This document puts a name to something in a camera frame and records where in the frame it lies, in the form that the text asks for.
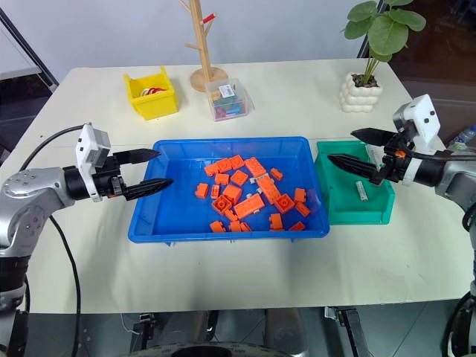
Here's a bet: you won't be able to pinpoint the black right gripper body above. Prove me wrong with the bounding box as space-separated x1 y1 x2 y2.
373 129 415 185

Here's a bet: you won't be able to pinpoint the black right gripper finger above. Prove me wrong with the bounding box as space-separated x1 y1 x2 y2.
350 127 396 147
327 153 385 185

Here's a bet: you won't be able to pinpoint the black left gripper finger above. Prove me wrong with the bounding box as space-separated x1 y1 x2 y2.
113 148 162 166
123 178 176 202

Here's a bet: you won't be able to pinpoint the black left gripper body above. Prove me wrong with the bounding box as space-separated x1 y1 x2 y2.
91 153 128 202

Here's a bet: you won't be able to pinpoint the green plastic bin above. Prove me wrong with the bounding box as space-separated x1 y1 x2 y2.
314 140 396 226

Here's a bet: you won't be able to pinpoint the colourful items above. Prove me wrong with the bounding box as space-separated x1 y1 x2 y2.
211 94 247 120

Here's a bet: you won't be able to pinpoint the clear plastic box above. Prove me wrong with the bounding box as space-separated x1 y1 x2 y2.
205 77 257 123

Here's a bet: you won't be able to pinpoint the blue plastic tray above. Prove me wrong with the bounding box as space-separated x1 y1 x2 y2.
127 135 332 247

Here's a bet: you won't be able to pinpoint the white bubble plant pot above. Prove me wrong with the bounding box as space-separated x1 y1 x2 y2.
337 71 385 114

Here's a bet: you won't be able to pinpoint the yellow plastic bin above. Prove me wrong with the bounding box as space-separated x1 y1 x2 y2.
123 65 181 122

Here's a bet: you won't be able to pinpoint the red and yellow rings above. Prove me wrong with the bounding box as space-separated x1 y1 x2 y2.
138 86 167 98

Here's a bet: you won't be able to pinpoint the clear water bottle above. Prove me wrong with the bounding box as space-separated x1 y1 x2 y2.
448 123 476 150

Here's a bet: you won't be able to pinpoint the large orange building block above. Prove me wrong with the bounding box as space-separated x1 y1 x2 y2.
210 196 236 217
272 193 296 215
244 156 267 177

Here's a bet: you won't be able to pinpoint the green leafy plant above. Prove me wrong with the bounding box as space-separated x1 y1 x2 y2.
341 0 427 87

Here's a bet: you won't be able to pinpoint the wooden tree stand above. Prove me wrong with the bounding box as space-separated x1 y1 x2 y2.
177 0 229 91

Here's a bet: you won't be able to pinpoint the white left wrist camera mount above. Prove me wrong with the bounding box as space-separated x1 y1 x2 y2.
74 123 112 202

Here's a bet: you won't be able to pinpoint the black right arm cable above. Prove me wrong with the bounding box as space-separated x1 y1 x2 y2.
408 147 476 350

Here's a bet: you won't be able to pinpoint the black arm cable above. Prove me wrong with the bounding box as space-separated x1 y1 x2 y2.
408 147 476 350
26 124 83 357

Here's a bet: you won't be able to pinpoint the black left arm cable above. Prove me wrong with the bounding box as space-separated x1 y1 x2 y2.
26 124 83 357

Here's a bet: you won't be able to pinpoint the thin white cable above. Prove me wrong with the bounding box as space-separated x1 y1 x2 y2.
119 311 138 335

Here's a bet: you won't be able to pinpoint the dark metal frame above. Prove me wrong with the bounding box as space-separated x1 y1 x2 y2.
0 6 60 91

